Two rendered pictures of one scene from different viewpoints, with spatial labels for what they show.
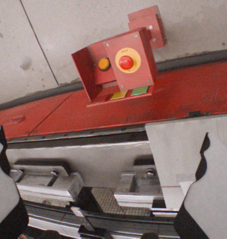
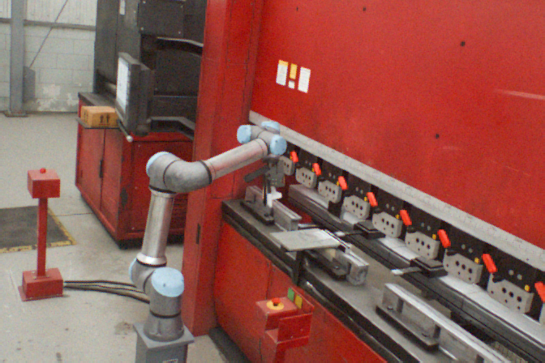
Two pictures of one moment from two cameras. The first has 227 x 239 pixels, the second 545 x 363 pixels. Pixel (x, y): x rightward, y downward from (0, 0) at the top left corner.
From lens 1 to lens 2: 249 cm
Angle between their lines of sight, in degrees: 85
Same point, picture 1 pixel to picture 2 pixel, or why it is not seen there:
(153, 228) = (391, 259)
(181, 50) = not seen: outside the picture
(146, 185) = (344, 264)
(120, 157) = (341, 286)
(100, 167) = (360, 294)
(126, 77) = (286, 305)
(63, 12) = not seen: outside the picture
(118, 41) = (264, 309)
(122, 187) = (354, 269)
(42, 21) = not seen: outside the picture
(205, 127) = (281, 239)
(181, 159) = (300, 242)
